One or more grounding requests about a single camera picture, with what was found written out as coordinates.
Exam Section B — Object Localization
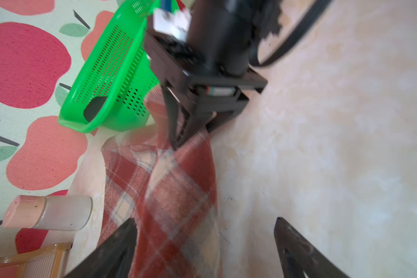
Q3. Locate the wooden two-tier shelf rack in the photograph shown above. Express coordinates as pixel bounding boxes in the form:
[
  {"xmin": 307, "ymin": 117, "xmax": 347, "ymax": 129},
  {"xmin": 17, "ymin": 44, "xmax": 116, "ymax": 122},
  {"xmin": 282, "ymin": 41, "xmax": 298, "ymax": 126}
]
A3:
[{"xmin": 0, "ymin": 243, "xmax": 72, "ymax": 278}]

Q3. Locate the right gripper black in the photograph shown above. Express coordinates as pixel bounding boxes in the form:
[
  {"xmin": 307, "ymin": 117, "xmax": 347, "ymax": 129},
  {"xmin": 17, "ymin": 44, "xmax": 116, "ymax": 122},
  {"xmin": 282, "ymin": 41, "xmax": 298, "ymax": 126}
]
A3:
[{"xmin": 144, "ymin": 1, "xmax": 268, "ymax": 151}]

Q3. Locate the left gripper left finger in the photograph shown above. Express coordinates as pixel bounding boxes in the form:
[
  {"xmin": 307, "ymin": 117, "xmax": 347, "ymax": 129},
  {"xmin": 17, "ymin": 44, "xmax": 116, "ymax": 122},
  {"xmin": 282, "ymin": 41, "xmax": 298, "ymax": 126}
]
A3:
[{"xmin": 66, "ymin": 218, "xmax": 137, "ymax": 278}]

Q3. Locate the green plastic basket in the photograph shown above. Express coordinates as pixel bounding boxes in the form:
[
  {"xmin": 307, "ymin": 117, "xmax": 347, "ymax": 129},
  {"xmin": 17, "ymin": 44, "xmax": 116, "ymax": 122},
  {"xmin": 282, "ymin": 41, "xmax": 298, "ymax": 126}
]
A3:
[{"xmin": 59, "ymin": 1, "xmax": 160, "ymax": 133}]

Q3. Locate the pink-cap clear bottle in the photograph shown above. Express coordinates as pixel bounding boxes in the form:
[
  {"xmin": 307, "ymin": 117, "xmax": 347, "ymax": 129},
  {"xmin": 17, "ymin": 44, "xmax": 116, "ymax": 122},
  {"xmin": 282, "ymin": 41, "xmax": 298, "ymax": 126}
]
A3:
[{"xmin": 2, "ymin": 195, "xmax": 93, "ymax": 231}]

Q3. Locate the black skirt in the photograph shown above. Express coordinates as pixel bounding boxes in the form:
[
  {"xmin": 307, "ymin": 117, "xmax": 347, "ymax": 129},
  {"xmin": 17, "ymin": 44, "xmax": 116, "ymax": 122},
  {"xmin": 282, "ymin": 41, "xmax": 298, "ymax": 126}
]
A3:
[{"xmin": 83, "ymin": 96, "xmax": 107, "ymax": 122}]

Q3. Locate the red plaid skirt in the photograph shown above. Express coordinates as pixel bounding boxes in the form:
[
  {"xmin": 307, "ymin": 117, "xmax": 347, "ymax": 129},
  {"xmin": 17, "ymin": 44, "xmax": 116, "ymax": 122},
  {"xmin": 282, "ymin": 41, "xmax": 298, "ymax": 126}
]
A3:
[{"xmin": 99, "ymin": 86, "xmax": 222, "ymax": 278}]

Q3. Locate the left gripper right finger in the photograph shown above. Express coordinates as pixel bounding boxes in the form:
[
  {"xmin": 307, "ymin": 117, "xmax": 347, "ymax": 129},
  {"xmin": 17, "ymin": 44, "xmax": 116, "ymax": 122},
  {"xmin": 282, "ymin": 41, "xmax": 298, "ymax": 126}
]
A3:
[{"xmin": 273, "ymin": 217, "xmax": 348, "ymax": 278}]

